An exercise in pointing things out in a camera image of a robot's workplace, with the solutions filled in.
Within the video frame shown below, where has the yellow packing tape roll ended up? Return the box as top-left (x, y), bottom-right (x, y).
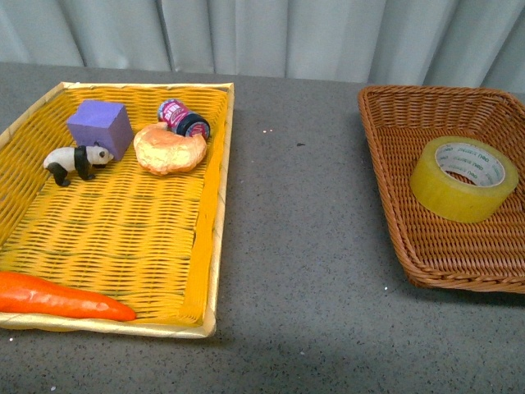
top-left (409, 135), bottom-right (518, 223)

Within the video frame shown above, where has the brown wicker basket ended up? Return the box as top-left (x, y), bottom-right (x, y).
top-left (358, 85), bottom-right (524, 293)

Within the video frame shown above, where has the toy croissant bread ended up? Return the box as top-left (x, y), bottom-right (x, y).
top-left (133, 122), bottom-right (207, 176)

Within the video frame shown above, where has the small pink drink can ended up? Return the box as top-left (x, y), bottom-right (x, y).
top-left (157, 98), bottom-right (210, 140)

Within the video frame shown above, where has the purple foam cube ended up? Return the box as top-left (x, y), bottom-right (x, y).
top-left (66, 99), bottom-right (134, 161)

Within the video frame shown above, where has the toy panda figurine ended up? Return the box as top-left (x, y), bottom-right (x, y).
top-left (43, 144), bottom-right (114, 187)

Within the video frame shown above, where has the orange toy carrot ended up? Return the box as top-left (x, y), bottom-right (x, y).
top-left (1, 272), bottom-right (136, 322)

